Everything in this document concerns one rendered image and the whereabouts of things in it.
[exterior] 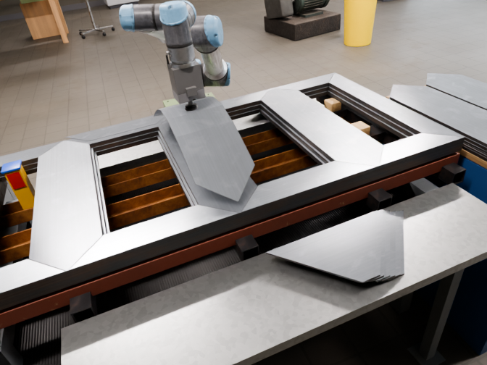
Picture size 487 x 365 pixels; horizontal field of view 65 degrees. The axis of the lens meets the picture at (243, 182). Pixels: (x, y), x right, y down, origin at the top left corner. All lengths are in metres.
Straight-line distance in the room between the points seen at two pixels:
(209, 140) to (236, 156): 0.09
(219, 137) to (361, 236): 0.48
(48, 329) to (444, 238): 1.17
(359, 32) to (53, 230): 4.64
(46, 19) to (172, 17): 7.27
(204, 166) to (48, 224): 0.46
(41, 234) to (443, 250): 1.07
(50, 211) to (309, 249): 0.75
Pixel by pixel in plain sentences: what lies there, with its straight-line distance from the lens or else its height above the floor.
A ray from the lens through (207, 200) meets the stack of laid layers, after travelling 1.08.
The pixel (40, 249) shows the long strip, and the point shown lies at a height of 0.87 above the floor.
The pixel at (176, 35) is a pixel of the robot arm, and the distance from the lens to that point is 1.13.
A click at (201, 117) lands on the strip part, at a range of 1.18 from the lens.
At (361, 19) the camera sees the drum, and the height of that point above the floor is 0.34.
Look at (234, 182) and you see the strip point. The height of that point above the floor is 0.92.
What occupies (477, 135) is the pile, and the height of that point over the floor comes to 0.85.
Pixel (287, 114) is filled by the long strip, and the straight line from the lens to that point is 1.51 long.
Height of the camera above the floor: 1.51
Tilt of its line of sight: 35 degrees down
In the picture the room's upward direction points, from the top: 7 degrees counter-clockwise
